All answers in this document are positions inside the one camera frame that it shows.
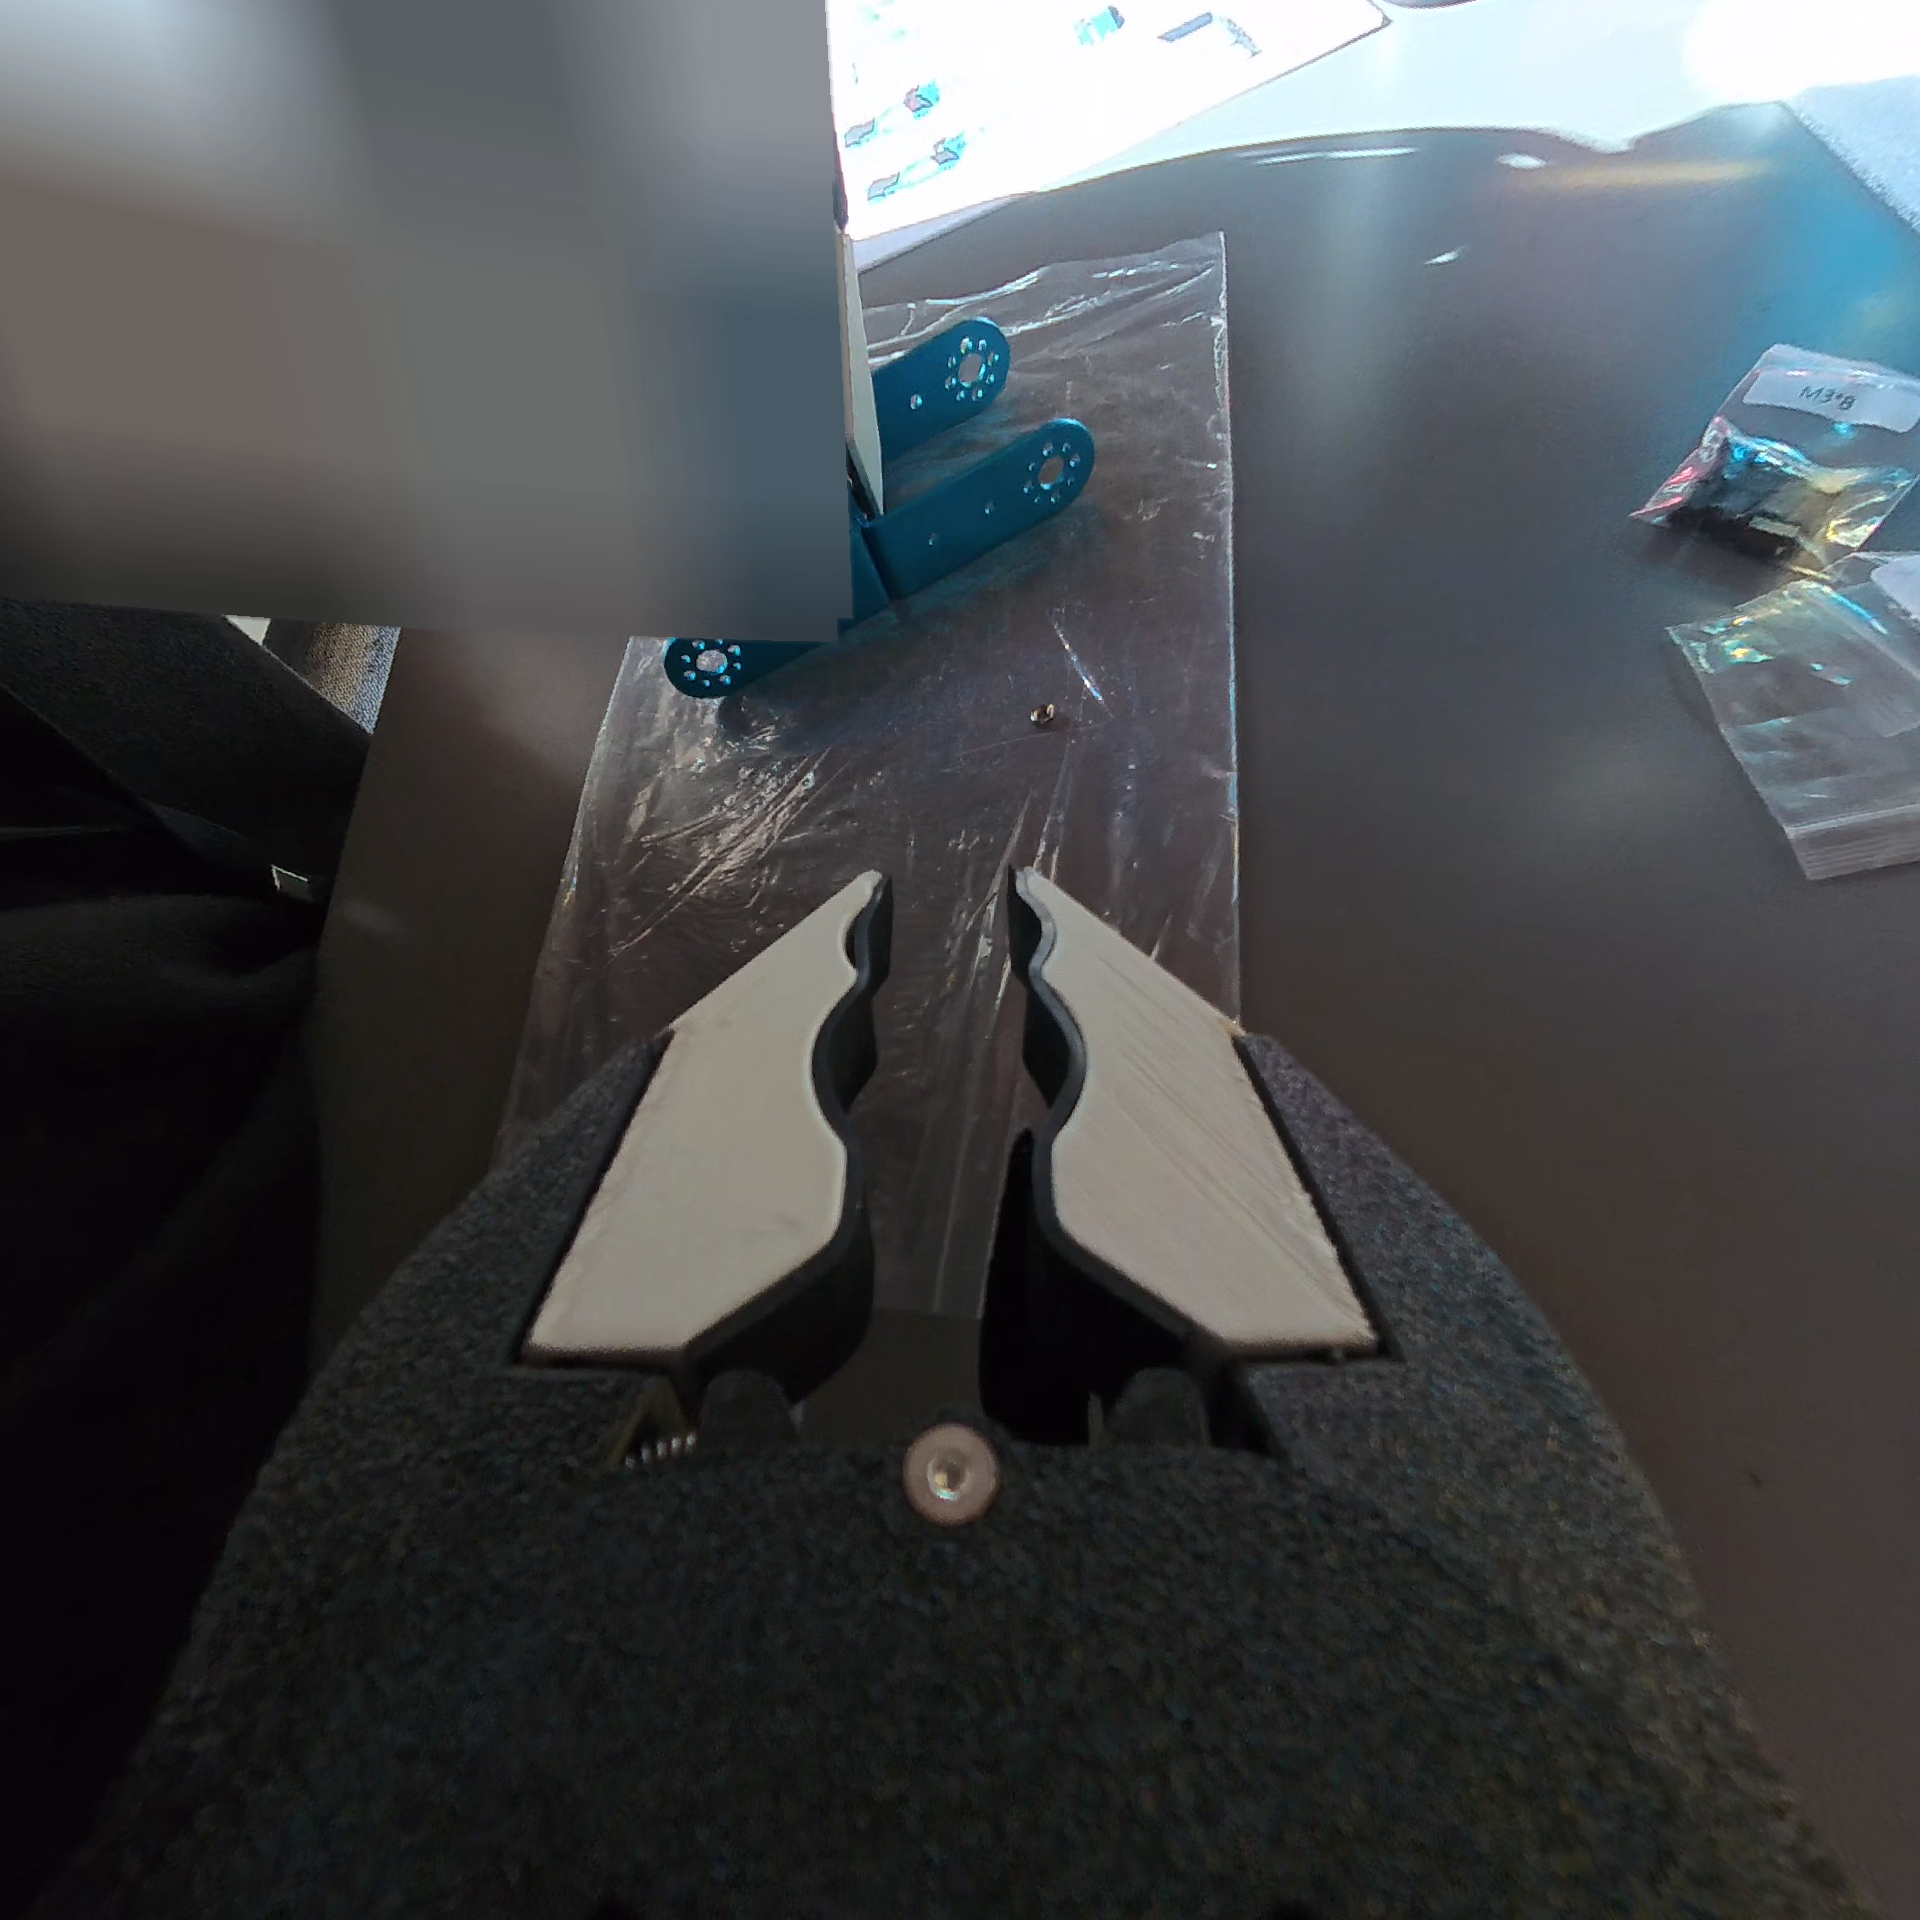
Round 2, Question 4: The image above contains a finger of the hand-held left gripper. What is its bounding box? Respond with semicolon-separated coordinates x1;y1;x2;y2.
833;227;895;621

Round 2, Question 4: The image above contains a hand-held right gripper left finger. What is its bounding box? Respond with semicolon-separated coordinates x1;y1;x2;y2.
526;871;891;1363

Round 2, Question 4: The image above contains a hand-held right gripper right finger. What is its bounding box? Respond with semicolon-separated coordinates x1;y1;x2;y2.
1014;871;1387;1357

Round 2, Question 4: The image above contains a blue metal bracket assembly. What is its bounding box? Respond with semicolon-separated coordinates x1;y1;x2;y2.
661;317;1100;702

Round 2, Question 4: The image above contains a printed instruction manual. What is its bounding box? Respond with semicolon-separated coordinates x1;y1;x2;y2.
827;0;1401;248

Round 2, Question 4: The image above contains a clear plastic bag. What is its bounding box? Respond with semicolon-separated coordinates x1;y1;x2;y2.
496;235;1251;1208

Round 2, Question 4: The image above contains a person's black clothing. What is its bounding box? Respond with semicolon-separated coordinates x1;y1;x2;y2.
0;617;397;1809

